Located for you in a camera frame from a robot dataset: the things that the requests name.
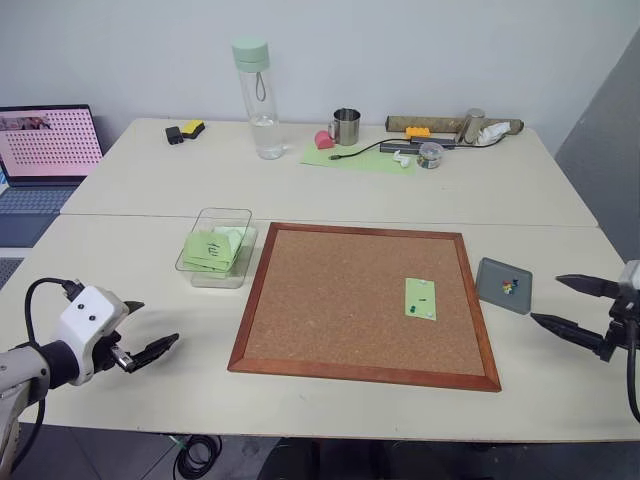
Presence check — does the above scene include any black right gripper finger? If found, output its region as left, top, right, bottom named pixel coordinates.
left=529, top=311, right=609, bottom=359
left=555, top=272, right=622, bottom=300

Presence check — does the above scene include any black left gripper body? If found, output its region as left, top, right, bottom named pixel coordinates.
left=91, top=329, right=137, bottom=374

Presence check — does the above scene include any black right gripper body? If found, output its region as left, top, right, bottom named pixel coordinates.
left=598, top=291, right=640, bottom=364

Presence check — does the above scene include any green paper note with mark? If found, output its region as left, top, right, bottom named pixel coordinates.
left=403, top=276, right=439, bottom=322

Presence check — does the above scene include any wood-framed cork board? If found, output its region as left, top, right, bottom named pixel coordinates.
left=226, top=221, right=503, bottom=394

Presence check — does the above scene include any grey square tray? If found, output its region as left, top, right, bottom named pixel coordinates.
left=473, top=256, right=535, bottom=317

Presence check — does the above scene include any clear plastic box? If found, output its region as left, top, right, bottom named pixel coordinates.
left=174, top=207, right=260, bottom=291

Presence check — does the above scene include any white crumpled cloth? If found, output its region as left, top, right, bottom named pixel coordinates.
left=474, top=122, right=511, bottom=148

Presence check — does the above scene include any open laptop with pink screen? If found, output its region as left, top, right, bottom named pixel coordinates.
left=0, top=103, right=106, bottom=249

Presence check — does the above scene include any silver metal cylinder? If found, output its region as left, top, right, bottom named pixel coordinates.
left=453, top=107, right=488, bottom=147

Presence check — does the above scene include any small clear tape jar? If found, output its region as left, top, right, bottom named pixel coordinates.
left=416, top=140, right=446, bottom=171

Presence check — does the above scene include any brown cardboard tube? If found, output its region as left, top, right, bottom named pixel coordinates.
left=384, top=114, right=525, bottom=137

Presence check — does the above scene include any clear bottle with green lid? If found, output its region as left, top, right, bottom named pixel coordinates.
left=230, top=36, right=287, bottom=162

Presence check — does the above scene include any light green paper sheet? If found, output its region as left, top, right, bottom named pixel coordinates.
left=299, top=140, right=418, bottom=178

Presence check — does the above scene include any steel mug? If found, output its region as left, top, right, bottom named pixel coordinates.
left=327, top=107, right=363, bottom=147

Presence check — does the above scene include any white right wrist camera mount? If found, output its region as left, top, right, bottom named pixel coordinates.
left=618, top=259, right=640, bottom=292

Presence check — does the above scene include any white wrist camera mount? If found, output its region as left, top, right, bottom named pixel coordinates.
left=53, top=285, right=129, bottom=387
left=618, top=259, right=640, bottom=292

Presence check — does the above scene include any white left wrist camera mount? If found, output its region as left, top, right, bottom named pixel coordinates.
left=53, top=285, right=129, bottom=387

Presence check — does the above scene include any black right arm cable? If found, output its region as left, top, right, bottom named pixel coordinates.
left=626, top=338, right=640, bottom=424

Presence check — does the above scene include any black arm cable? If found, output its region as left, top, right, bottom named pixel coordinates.
left=626, top=338, right=640, bottom=424
left=24, top=277, right=84, bottom=427

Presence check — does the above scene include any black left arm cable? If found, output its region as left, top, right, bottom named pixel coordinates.
left=24, top=277, right=84, bottom=427

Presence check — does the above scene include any black coiled floor cable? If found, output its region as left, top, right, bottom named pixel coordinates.
left=171, top=433, right=224, bottom=477

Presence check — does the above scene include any black usb cable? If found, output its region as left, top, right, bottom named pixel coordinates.
left=328, top=140, right=389, bottom=162

